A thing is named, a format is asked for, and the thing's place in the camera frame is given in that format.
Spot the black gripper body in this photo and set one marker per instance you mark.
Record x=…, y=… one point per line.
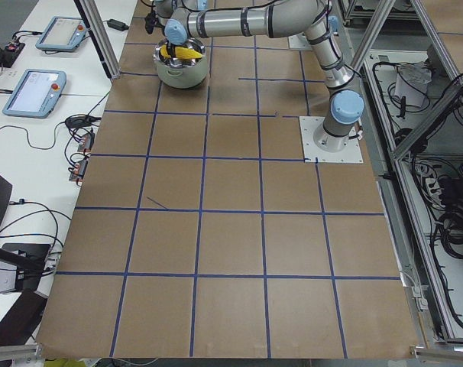
x=172, y=48

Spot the yellow toy corn cob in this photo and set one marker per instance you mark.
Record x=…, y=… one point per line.
x=181, y=53

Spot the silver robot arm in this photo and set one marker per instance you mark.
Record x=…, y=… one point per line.
x=161, y=11
x=295, y=21

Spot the pale green cooking pot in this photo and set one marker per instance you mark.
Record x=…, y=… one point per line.
x=182, y=74

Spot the black power adapter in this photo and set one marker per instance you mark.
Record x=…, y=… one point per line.
x=117, y=25

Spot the upper teach pendant tablet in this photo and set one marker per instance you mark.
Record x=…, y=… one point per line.
x=62, y=34

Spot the teach pendant tablet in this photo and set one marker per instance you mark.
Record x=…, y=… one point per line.
x=36, y=94
x=62, y=34

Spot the lower teach pendant tablet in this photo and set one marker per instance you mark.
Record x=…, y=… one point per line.
x=36, y=94

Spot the brown paper table mat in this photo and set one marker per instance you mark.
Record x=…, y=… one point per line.
x=200, y=231

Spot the black monitor stand base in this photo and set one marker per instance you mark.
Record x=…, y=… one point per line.
x=14, y=281

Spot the aluminium frame post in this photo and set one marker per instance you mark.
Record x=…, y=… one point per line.
x=92, y=19

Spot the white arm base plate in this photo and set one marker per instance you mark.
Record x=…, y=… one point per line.
x=320, y=147
x=298, y=42

